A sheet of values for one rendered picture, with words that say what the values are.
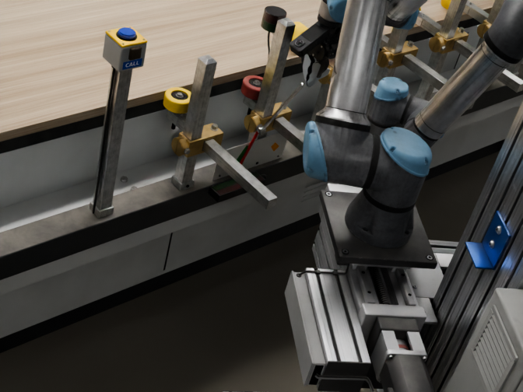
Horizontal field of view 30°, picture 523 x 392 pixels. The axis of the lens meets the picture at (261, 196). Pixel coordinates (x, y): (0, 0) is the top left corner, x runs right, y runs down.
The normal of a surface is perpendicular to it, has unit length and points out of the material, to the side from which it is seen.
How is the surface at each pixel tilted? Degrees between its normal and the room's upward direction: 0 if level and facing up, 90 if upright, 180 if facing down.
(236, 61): 0
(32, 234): 0
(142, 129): 90
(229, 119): 90
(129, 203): 0
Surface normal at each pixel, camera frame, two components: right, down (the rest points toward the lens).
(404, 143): 0.33, -0.74
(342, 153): 0.08, 0.13
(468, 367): -0.97, -0.08
